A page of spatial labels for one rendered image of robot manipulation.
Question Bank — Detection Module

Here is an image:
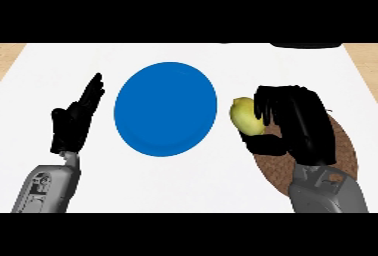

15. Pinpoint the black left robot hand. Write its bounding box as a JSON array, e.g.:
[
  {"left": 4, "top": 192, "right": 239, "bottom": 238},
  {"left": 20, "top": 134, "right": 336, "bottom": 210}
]
[{"left": 48, "top": 72, "right": 106, "bottom": 155}]

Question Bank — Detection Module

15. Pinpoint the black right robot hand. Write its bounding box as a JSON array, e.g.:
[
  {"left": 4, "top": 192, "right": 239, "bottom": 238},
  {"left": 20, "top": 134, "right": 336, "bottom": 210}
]
[{"left": 239, "top": 85, "right": 339, "bottom": 166}]

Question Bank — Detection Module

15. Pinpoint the yellow lemon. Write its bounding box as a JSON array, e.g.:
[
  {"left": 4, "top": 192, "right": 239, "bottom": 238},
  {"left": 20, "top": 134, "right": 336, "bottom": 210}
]
[{"left": 228, "top": 96, "right": 267, "bottom": 137}]

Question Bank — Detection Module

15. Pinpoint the brown woven placemat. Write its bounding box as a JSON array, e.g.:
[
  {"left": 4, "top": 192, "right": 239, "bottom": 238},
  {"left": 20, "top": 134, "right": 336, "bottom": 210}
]
[{"left": 250, "top": 112, "right": 360, "bottom": 198}]

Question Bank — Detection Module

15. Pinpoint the blue plate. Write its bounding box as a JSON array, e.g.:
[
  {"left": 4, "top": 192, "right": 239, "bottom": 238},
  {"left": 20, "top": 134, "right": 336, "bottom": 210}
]
[{"left": 112, "top": 61, "right": 218, "bottom": 158}]

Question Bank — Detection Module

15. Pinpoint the black round object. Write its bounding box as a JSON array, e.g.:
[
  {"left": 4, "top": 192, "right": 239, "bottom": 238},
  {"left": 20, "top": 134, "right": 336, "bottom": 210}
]
[{"left": 268, "top": 42, "right": 342, "bottom": 50}]

